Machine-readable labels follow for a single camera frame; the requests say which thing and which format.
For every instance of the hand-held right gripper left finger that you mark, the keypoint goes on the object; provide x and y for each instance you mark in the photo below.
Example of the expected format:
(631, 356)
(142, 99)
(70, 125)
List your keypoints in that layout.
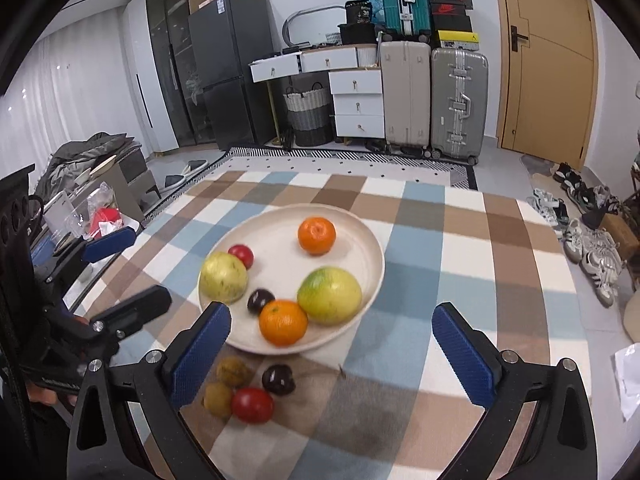
(200, 355)

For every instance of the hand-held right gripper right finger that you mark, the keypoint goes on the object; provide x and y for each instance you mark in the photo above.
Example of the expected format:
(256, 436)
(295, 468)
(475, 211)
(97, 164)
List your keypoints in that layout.
(462, 355)

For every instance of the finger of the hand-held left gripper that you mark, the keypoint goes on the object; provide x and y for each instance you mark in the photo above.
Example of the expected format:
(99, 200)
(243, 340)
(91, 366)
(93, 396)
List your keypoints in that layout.
(107, 245)
(135, 307)

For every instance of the dark plum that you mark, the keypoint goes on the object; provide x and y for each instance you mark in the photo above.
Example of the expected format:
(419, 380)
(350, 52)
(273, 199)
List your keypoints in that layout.
(278, 379)
(259, 301)

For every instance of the yellow-green pear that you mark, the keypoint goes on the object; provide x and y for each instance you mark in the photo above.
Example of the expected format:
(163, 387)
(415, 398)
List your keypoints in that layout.
(223, 278)

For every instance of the orange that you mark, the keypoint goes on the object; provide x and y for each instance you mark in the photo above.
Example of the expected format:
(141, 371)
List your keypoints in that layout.
(283, 323)
(316, 236)

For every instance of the red tomato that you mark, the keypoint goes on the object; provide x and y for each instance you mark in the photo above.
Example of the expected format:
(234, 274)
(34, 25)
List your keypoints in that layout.
(242, 255)
(252, 405)

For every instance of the cream round plate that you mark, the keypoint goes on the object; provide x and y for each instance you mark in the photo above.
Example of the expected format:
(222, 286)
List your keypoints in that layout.
(280, 265)

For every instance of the large green-yellow mango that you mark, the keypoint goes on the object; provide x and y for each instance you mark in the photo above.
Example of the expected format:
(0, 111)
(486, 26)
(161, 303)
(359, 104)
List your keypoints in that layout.
(330, 296)

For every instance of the person's left forearm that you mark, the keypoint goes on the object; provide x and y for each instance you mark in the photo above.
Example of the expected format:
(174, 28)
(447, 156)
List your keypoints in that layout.
(50, 440)

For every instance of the person's left hand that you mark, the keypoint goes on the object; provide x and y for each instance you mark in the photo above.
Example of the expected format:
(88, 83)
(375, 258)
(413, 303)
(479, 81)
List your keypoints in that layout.
(47, 396)

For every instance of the red plastic bag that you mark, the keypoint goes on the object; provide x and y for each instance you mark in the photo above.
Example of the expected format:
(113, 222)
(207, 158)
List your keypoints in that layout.
(105, 217)

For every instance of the brown kiwi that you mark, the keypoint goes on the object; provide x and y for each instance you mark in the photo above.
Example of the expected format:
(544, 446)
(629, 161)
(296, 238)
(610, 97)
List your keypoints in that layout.
(218, 399)
(234, 371)

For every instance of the white container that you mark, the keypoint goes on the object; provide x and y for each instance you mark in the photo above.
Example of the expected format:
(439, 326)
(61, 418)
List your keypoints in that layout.
(62, 210)

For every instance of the pile of dark clothes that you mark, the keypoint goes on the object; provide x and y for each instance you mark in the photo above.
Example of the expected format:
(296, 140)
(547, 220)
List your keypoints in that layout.
(85, 152)

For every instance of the checkered tablecloth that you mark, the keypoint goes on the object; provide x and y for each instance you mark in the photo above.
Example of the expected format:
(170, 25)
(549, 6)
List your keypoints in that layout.
(425, 260)

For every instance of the white curtain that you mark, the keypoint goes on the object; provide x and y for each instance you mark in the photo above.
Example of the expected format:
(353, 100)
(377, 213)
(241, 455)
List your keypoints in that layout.
(75, 100)

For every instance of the cluster of sneakers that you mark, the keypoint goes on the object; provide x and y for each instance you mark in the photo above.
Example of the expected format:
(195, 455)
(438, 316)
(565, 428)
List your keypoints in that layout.
(595, 260)

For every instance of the white plastic bag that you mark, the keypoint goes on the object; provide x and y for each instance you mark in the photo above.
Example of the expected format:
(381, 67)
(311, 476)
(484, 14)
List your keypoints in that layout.
(627, 380)

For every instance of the brown cardboard box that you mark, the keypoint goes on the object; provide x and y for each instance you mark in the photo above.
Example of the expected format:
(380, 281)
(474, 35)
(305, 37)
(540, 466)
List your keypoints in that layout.
(620, 232)

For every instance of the grey doormat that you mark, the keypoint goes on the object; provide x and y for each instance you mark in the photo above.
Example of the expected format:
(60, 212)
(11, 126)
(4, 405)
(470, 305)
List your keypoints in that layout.
(537, 165)

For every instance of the patterned rug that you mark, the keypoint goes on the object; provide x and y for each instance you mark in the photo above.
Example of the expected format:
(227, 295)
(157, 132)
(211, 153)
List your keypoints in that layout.
(350, 167)

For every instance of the dark glass cabinet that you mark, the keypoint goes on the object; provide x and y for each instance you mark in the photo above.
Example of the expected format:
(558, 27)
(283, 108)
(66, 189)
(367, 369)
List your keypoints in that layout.
(170, 35)

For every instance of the dark grey refrigerator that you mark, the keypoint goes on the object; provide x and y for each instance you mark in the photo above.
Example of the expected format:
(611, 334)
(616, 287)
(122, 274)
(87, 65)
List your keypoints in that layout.
(230, 60)

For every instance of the silver suitcase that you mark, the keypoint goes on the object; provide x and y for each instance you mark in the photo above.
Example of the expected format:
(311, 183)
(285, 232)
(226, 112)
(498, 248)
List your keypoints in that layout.
(445, 125)

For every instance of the woven laundry basket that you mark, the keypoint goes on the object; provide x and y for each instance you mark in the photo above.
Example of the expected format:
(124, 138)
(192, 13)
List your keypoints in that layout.
(307, 115)

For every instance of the beige suitcase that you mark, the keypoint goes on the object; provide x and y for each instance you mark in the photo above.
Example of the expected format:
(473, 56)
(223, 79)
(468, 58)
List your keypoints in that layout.
(405, 95)

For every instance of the white vanity desk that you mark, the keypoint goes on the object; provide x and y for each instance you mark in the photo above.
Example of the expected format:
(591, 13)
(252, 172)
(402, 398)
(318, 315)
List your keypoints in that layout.
(357, 105)

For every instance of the wooden door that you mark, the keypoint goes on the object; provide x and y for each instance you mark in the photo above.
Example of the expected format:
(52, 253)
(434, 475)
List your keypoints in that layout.
(550, 85)

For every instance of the oval vanity mirror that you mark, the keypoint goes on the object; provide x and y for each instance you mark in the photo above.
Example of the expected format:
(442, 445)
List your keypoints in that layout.
(310, 27)

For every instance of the yellow and black shoe box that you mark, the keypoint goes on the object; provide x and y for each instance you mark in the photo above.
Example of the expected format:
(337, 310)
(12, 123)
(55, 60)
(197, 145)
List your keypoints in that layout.
(455, 40)

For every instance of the black case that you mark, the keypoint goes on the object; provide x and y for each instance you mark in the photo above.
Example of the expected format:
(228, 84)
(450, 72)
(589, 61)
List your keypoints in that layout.
(357, 34)

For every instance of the plain black shoe box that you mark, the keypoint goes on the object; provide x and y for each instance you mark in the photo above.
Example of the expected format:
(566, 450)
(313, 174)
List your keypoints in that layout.
(450, 23)

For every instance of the black printed box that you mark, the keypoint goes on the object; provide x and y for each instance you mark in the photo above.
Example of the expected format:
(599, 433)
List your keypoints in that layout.
(360, 12)

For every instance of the red and black shoe box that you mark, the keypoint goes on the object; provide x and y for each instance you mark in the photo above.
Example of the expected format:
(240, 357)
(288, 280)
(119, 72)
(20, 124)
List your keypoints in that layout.
(450, 9)

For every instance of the blue plastic bag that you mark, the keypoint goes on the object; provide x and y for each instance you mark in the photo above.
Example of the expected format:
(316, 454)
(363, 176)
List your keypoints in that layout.
(372, 2)

